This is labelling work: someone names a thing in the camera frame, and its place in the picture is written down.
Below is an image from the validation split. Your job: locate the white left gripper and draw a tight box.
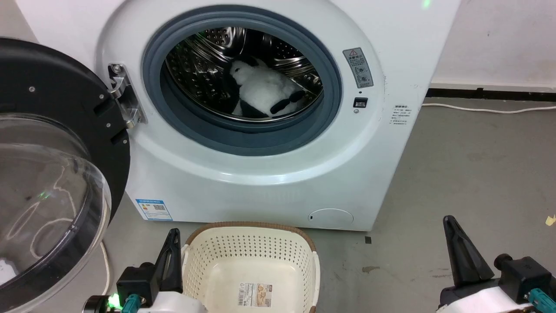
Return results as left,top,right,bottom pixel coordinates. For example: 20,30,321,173
148,228,207,313

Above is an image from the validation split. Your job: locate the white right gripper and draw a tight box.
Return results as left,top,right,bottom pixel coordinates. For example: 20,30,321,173
437,215,537,313

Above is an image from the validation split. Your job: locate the cream plastic laundry basket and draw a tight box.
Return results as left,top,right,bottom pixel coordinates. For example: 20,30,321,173
181,221,321,313

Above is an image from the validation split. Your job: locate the basket product label sticker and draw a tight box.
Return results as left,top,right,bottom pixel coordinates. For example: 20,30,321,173
237,282,274,308

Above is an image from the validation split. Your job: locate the white front-load washing machine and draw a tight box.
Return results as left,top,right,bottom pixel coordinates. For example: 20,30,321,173
15,0,462,232

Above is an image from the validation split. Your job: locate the black and white plush toy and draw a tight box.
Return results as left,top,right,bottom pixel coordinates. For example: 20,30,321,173
229,57,306,119

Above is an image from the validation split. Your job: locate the blue energy label sticker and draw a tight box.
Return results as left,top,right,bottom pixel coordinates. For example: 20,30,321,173
135,199,173,222

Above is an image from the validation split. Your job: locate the round white filter cover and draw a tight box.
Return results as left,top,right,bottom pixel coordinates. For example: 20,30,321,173
308,208,354,227

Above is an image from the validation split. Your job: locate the clear glass door bowl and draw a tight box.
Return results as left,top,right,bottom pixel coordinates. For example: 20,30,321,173
0,114,113,312

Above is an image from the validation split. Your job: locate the grey rubber door gasket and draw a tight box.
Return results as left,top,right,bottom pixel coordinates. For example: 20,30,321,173
142,10,343,157

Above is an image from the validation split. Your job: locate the small printed text label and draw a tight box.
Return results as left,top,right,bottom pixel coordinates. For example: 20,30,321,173
389,104,414,127

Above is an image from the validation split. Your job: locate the chrome door hinge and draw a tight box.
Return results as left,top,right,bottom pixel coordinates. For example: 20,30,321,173
108,63,147,129

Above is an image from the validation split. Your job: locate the stainless steel washer drum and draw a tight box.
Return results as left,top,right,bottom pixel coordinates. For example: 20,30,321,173
165,27,324,123

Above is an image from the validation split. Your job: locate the grey warning sticker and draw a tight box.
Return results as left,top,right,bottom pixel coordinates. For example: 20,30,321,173
343,47,374,89

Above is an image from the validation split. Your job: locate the black round washer door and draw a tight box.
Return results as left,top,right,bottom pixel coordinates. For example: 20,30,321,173
0,37,131,313

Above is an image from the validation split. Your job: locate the teal left cable connector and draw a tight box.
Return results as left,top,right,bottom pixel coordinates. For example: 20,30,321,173
122,294,142,313

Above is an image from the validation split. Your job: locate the teal cable connector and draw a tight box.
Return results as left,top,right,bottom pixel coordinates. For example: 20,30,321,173
527,288,556,312
122,294,142,313

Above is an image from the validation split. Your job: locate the thin white cable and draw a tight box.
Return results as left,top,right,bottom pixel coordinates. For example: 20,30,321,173
99,241,111,297

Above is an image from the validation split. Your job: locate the teal right cable connector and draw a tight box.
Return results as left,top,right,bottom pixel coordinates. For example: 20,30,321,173
527,288,556,312

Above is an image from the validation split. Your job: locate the long white floor cable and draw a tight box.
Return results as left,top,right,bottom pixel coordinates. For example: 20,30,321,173
422,103,556,115

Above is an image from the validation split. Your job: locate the black wall baseboard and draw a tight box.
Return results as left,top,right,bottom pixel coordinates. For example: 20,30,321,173
426,88,556,103

